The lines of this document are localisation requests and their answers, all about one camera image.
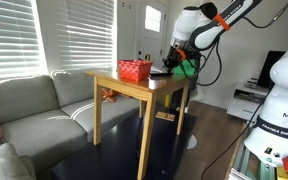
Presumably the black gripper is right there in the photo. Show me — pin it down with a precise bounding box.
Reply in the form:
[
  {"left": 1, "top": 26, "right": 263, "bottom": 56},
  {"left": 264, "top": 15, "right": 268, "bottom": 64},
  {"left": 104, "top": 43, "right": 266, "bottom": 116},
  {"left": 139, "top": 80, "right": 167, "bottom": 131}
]
[{"left": 161, "top": 47, "right": 187, "bottom": 74}]

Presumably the green cloth object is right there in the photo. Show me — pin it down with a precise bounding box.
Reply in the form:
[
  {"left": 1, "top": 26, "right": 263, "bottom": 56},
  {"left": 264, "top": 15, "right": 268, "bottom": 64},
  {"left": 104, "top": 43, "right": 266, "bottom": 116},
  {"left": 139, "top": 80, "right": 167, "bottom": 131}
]
[{"left": 173, "top": 59, "right": 198, "bottom": 76}]

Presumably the white door with window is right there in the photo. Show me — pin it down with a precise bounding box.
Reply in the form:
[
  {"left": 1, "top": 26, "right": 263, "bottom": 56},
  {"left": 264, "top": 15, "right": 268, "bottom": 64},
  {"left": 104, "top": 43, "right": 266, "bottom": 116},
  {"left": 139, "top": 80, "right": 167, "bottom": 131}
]
[{"left": 135, "top": 0, "right": 168, "bottom": 68}]

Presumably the red woven basket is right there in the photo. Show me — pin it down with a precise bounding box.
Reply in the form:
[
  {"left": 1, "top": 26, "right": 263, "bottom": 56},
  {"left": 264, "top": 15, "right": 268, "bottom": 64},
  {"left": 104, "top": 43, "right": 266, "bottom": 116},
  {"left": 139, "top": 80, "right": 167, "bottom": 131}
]
[{"left": 117, "top": 59, "right": 154, "bottom": 83}]

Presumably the yellow object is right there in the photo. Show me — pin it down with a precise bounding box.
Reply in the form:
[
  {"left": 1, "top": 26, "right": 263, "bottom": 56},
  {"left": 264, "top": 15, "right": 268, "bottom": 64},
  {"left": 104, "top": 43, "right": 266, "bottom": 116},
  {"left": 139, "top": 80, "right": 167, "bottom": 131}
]
[{"left": 164, "top": 93, "right": 173, "bottom": 109}]

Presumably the orange book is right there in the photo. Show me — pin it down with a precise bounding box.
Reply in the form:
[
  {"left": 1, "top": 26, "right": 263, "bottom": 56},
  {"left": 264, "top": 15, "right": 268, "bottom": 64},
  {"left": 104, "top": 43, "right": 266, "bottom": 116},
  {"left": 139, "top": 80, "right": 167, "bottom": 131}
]
[{"left": 155, "top": 110, "right": 177, "bottom": 122}]

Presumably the orange toy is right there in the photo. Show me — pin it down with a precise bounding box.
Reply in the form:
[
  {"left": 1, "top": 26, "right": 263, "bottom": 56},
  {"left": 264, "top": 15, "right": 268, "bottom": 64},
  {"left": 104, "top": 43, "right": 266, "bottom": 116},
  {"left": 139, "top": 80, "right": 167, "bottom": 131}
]
[{"left": 100, "top": 87, "right": 119, "bottom": 104}]

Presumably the black set-top box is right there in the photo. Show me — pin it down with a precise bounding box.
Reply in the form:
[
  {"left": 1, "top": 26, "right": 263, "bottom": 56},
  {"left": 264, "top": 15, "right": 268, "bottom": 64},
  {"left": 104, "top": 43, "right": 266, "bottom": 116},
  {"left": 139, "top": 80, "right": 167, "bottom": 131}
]
[{"left": 244, "top": 78, "right": 261, "bottom": 89}]

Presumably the white television stand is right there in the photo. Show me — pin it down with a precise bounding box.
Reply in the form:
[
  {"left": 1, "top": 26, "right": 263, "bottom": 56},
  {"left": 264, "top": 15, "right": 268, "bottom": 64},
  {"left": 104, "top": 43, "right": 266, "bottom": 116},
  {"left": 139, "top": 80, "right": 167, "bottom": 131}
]
[{"left": 226, "top": 81, "right": 272, "bottom": 122}]

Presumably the narrow white window blind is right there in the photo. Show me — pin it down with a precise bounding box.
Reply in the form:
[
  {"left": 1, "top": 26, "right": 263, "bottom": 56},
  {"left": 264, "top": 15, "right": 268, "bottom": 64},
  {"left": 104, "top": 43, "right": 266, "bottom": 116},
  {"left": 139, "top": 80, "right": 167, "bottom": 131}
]
[{"left": 55, "top": 0, "right": 116, "bottom": 71}]

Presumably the black television screen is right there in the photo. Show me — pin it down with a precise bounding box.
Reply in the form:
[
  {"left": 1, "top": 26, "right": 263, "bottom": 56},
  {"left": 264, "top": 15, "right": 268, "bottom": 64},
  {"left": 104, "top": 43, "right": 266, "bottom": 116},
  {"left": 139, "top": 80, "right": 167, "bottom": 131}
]
[{"left": 257, "top": 50, "right": 287, "bottom": 90}]

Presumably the aluminium robot mounting stand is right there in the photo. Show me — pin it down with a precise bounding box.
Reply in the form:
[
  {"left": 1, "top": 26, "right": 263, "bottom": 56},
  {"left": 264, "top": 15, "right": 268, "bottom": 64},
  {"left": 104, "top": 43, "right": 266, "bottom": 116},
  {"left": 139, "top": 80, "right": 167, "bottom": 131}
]
[{"left": 224, "top": 122, "right": 288, "bottom": 180}]

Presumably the grey fabric sofa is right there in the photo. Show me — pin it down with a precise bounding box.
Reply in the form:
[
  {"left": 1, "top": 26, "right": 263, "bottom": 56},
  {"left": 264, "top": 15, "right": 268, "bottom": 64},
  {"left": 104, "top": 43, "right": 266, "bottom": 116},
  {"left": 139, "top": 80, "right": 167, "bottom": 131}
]
[{"left": 0, "top": 69, "right": 142, "bottom": 180}]

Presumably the wide white window blind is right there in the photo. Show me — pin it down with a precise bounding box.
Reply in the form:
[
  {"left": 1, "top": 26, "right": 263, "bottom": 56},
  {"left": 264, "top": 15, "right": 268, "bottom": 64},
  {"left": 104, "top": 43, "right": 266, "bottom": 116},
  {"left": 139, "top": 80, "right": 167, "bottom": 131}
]
[{"left": 0, "top": 0, "right": 49, "bottom": 81}]

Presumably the cream cushion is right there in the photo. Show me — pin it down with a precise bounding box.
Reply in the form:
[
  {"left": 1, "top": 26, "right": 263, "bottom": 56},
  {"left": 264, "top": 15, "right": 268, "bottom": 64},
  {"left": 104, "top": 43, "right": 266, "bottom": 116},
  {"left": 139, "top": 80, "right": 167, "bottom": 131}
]
[{"left": 0, "top": 142, "right": 37, "bottom": 180}]

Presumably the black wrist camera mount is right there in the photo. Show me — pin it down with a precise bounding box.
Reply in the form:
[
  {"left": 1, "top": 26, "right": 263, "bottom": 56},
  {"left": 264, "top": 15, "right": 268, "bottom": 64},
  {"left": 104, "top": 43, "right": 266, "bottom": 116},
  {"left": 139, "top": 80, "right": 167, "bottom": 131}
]
[{"left": 183, "top": 48, "right": 206, "bottom": 63}]

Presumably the black arm loop cable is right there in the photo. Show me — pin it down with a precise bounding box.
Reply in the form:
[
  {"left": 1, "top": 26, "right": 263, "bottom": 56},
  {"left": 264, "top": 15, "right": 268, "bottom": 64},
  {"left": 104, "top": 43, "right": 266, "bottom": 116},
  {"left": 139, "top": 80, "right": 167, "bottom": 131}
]
[{"left": 178, "top": 38, "right": 223, "bottom": 88}]

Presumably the long black power cable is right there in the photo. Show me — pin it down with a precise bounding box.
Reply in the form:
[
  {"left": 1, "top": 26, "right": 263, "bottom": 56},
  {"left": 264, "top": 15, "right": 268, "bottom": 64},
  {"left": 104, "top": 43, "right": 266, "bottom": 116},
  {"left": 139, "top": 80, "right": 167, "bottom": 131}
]
[{"left": 201, "top": 93, "right": 270, "bottom": 180}]

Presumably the black cable with grey connector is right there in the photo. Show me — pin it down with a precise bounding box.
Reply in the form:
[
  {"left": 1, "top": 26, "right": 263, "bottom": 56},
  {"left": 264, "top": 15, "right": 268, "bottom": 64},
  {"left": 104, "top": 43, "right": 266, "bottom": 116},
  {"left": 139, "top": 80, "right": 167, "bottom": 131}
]
[{"left": 243, "top": 0, "right": 288, "bottom": 30}]

